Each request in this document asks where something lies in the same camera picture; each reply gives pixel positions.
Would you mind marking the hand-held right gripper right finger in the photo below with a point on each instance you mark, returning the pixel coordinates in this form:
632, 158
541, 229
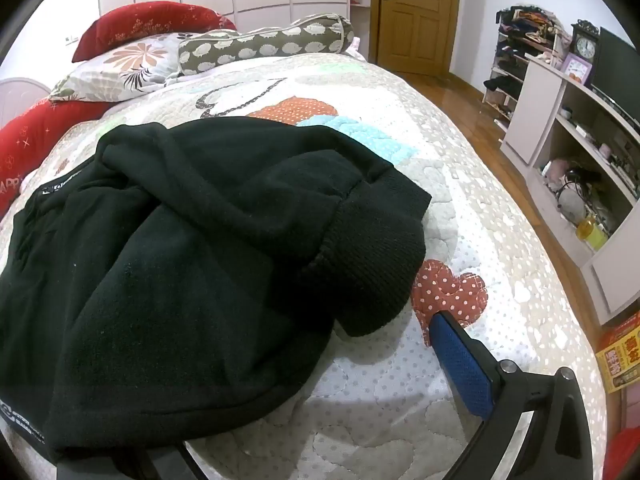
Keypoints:
460, 365

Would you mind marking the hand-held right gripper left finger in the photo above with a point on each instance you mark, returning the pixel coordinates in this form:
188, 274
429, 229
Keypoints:
192, 465

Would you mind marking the black pants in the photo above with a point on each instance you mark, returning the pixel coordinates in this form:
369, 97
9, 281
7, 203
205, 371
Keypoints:
200, 260

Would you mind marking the patterned quilted bed blanket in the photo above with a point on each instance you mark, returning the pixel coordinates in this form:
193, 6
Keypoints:
500, 240

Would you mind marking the yellow printed cardboard box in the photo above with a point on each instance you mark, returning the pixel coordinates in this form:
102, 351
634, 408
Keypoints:
622, 355

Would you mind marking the yellow plastic bottle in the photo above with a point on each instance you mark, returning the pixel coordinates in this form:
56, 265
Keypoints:
592, 232

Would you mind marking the pink soft toy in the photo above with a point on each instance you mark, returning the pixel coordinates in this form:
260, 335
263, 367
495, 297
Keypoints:
555, 170

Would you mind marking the white open shelf unit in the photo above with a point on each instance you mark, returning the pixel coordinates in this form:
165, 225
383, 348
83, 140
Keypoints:
535, 105

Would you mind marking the purple framed clock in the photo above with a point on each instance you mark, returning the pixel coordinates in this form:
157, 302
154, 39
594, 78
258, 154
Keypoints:
575, 67

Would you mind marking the cluttered shoe rack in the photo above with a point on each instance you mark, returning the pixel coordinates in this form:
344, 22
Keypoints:
515, 45

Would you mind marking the black television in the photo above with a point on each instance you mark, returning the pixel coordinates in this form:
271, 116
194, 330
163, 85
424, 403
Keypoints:
617, 70

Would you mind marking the dark ornate mantel clock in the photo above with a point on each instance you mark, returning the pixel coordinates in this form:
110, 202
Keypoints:
585, 47

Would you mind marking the wooden door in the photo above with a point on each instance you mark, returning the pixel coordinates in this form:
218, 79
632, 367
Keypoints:
415, 20

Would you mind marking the grey spotted bolster pillow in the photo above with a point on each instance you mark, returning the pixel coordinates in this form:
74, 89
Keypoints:
260, 42

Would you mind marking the floral print pillow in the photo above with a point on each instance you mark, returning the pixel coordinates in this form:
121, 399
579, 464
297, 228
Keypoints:
115, 65

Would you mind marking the pink rounded headboard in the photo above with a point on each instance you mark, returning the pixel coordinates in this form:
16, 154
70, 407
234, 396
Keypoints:
20, 92

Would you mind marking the red embroidered pillow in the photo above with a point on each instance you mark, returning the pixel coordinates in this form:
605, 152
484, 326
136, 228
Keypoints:
150, 22

